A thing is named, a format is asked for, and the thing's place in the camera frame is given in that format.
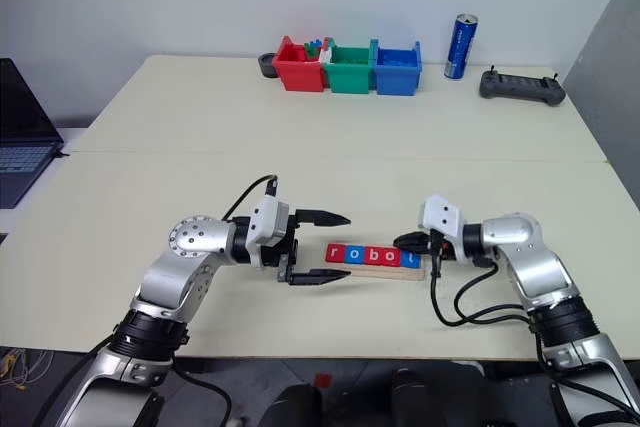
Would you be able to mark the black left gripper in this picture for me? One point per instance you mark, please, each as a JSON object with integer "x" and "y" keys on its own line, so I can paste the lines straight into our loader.
{"x": 289, "y": 254}

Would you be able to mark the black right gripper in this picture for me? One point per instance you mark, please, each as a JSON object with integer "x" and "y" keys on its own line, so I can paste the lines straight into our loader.
{"x": 452, "y": 253}

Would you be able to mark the blue letter block t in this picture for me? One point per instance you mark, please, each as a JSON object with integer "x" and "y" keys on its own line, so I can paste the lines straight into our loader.
{"x": 410, "y": 260}

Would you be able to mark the red letter block b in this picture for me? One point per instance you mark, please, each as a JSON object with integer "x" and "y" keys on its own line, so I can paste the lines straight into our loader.
{"x": 373, "y": 256}

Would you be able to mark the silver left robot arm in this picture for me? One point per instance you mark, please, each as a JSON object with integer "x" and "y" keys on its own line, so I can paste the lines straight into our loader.
{"x": 195, "y": 239}

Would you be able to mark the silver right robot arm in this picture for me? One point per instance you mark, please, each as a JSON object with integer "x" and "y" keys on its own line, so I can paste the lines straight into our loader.
{"x": 540, "y": 267}

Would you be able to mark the red letter block r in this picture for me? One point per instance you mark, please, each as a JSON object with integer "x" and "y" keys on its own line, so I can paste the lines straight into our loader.
{"x": 334, "y": 253}

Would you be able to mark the blue letter block o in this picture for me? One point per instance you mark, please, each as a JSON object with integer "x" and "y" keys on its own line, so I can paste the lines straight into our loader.
{"x": 353, "y": 254}

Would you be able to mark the long wooden tray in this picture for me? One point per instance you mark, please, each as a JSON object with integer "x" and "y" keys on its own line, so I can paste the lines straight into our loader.
{"x": 390, "y": 274}

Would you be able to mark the small red square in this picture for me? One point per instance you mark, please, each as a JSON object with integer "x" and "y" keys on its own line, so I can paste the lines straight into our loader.
{"x": 323, "y": 380}

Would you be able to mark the dark rounded shape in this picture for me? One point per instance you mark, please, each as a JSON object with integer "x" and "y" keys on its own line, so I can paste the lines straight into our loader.
{"x": 412, "y": 397}
{"x": 297, "y": 407}

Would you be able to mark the blue plastic bin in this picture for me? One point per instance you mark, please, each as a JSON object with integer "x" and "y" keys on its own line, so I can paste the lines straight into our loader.
{"x": 396, "y": 80}

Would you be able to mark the green plastic bin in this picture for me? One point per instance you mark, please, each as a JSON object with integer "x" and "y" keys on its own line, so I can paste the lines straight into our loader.
{"x": 348, "y": 78}

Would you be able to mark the red plastic bin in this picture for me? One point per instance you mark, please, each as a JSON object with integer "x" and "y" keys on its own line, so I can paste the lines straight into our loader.
{"x": 300, "y": 75}

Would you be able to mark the dark grey handheld controller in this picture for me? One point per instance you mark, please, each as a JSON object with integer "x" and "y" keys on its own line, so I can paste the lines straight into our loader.
{"x": 522, "y": 87}

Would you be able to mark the dark grey round bowl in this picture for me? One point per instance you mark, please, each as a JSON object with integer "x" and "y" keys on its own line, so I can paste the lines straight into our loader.
{"x": 265, "y": 66}

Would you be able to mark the white toy brick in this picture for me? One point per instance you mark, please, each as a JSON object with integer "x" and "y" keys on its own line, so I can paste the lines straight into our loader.
{"x": 325, "y": 56}

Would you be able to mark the green toy brick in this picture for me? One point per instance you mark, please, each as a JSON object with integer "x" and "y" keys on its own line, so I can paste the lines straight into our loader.
{"x": 310, "y": 50}

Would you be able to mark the blue drink can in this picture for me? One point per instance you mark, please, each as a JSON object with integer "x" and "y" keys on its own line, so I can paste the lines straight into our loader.
{"x": 461, "y": 46}

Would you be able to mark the blue toy brick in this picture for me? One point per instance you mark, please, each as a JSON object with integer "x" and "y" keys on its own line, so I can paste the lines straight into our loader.
{"x": 315, "y": 42}

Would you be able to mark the dark open laptop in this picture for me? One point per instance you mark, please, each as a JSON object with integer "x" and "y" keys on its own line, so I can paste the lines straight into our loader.
{"x": 20, "y": 114}

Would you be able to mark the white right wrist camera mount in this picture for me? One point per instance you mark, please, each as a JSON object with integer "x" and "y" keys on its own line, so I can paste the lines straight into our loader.
{"x": 442, "y": 214}

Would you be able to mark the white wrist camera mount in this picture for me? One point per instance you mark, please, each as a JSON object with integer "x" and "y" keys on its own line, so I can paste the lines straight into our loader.
{"x": 267, "y": 219}
{"x": 442, "y": 214}

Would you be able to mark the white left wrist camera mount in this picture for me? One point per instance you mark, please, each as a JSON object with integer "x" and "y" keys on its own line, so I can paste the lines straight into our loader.
{"x": 267, "y": 219}

